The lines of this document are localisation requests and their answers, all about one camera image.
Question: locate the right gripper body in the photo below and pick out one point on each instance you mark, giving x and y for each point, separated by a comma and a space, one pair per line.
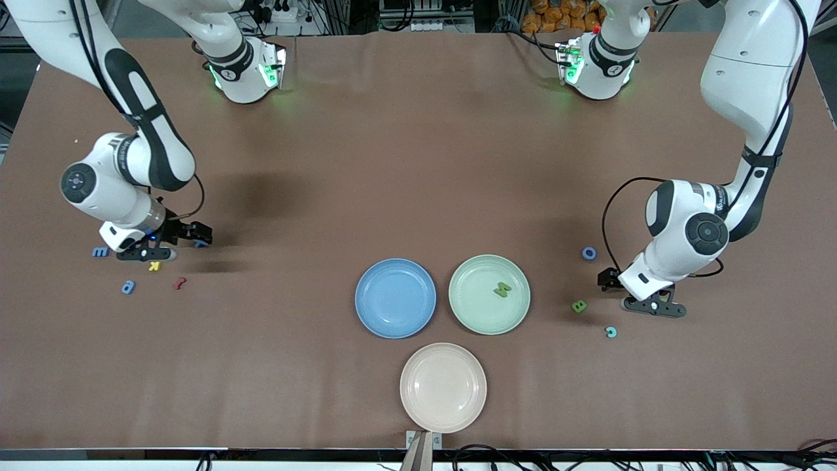
178, 229

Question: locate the blue letter M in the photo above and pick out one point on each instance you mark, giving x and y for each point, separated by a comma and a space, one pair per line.
100, 252

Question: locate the green letter B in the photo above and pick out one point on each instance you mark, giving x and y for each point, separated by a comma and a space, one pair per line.
579, 307

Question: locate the blue letter P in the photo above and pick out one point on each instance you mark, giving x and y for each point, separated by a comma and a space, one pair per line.
130, 288

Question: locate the green letter N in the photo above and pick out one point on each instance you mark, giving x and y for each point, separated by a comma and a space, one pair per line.
502, 290

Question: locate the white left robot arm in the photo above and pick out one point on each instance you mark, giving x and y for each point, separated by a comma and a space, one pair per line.
752, 65

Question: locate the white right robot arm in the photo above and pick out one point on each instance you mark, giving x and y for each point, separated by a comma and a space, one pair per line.
98, 196

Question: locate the blue letter O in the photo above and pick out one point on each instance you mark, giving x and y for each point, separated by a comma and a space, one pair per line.
584, 253

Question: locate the red letter R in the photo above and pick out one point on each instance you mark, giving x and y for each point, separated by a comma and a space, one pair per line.
179, 283

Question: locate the green plate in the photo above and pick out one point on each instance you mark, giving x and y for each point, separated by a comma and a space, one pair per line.
477, 307

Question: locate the beige plate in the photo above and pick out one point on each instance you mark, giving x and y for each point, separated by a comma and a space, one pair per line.
443, 387

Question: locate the blue plate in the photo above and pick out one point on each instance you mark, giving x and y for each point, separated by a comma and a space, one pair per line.
395, 298

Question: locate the white power strip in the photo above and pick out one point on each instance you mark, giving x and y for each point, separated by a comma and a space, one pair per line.
428, 26
281, 13

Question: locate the orange items pile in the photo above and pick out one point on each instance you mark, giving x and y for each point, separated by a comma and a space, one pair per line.
556, 16

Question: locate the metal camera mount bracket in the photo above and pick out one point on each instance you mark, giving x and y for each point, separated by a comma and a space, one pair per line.
418, 451

